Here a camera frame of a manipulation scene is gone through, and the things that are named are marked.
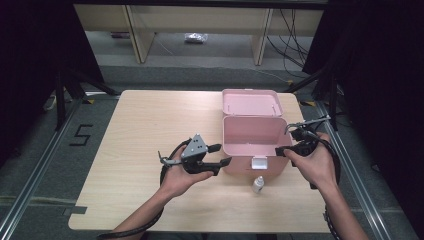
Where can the black curtain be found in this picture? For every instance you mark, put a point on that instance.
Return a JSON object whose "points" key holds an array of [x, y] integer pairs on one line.
{"points": [[33, 66], [383, 83]]}

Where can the black tape strip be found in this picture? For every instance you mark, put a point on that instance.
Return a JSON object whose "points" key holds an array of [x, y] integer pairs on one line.
{"points": [[75, 210]]}

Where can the person's right hand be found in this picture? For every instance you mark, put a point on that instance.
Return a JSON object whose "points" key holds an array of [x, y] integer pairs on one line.
{"points": [[318, 168]]}

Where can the beige wooden desk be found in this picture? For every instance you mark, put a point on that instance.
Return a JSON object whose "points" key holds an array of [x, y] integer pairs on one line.
{"points": [[200, 18]]}

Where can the person's left hand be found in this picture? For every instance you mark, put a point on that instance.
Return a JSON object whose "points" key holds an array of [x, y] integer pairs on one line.
{"points": [[178, 181]]}

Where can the aluminium floor rail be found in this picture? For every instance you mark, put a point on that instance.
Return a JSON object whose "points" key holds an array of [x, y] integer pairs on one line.
{"points": [[100, 93], [36, 180], [358, 186]]}

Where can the clear plastic bag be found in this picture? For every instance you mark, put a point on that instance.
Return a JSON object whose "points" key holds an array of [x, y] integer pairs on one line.
{"points": [[196, 37]]}

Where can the small white dropper bottle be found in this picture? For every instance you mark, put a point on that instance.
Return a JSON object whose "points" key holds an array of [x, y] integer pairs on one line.
{"points": [[257, 185]]}

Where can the pink plastic storage box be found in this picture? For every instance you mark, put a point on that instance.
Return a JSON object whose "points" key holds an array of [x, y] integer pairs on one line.
{"points": [[255, 140]]}

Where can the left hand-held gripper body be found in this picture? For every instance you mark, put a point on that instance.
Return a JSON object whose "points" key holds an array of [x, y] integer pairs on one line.
{"points": [[196, 150]]}

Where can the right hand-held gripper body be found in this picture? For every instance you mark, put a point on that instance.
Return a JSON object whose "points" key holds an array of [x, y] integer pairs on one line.
{"points": [[308, 143]]}

